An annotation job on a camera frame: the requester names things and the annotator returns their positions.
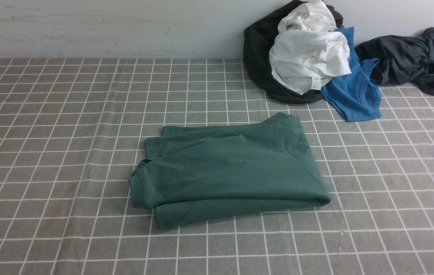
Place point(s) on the black garment in pile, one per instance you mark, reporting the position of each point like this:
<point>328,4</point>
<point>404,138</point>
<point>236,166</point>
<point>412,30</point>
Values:
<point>258,40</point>

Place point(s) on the green long-sleeve top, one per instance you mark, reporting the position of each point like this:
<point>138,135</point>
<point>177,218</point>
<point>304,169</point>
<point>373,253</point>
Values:
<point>196,174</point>

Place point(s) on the blue t-shirt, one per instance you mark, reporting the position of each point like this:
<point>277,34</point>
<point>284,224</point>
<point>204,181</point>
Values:
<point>355,96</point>

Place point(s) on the dark grey crumpled garment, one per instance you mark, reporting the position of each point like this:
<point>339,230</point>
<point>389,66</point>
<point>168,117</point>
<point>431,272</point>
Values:
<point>402,59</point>

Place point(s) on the white crumpled shirt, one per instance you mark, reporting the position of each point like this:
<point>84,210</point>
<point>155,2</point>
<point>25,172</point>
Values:
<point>309,50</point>

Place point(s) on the grey checked tablecloth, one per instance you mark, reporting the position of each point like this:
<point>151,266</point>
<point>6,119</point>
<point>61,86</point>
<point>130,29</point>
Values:
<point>72,132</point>

